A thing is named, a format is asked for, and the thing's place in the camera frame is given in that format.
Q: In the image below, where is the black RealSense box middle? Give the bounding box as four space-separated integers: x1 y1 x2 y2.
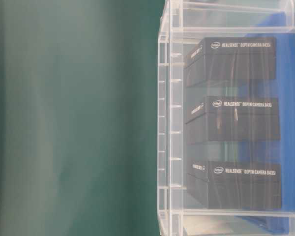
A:
185 96 281 145

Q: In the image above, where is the black realsense box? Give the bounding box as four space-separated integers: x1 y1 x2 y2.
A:
185 96 281 145
183 37 276 87
185 161 282 210

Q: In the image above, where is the black RealSense box top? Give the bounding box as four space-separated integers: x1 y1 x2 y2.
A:
183 37 276 87

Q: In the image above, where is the black RealSense box bottom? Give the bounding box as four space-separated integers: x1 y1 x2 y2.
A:
185 161 282 210

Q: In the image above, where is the clear plastic storage box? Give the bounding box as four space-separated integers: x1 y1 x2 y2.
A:
157 0 295 236

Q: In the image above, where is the green table cloth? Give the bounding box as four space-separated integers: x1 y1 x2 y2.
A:
0 0 164 236

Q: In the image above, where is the blue foam liner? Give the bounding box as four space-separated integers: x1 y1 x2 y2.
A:
184 11 295 236

